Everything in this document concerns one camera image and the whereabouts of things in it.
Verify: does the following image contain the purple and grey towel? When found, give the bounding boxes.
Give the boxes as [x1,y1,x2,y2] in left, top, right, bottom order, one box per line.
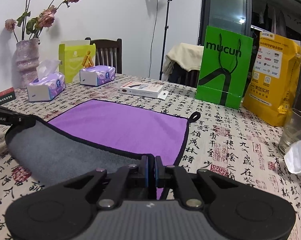
[5,100,201,186]

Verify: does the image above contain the red and black small box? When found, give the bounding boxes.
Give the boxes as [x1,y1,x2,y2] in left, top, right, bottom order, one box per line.
[0,87,16,105]

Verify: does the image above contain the open purple tissue pack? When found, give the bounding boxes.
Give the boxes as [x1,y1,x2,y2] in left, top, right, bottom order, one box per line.
[27,60,66,102]

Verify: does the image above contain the pink textured vase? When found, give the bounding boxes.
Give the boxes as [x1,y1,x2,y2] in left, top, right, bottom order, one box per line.
[16,38,39,89]

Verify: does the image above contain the calligraphy print tablecloth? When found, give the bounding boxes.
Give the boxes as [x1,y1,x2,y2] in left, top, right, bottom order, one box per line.
[0,74,301,239]

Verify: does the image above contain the dried pink roses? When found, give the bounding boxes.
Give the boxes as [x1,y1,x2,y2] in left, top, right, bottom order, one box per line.
[5,0,80,42]

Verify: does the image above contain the lime green paper box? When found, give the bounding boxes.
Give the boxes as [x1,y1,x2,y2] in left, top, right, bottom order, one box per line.
[58,40,96,83]

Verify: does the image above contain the closed purple tissue pack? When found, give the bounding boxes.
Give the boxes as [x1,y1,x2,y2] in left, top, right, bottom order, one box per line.
[80,65,116,87]

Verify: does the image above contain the white flat product box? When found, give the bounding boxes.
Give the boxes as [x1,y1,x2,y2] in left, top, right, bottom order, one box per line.
[119,81,168,100]

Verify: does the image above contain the crumpled white paper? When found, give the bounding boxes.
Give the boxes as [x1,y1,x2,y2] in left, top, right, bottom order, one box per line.
[284,140,301,176]

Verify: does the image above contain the dark wooden chair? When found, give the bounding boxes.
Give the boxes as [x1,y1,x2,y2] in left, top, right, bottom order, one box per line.
[85,37,122,74]

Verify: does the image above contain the clear glass cup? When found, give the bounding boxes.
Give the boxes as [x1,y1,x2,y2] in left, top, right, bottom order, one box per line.
[278,108,301,155]

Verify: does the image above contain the yellow stand-up pouch bag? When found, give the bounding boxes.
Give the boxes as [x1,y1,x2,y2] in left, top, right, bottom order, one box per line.
[243,31,301,127]

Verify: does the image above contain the cream cloth on chair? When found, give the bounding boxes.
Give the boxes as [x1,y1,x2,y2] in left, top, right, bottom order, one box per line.
[162,43,204,81]

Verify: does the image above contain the green mucun paper bag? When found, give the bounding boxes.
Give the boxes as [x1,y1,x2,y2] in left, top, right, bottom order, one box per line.
[195,26,253,109]

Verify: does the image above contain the black framed glass door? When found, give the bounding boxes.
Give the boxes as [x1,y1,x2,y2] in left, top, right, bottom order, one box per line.
[198,0,301,111]

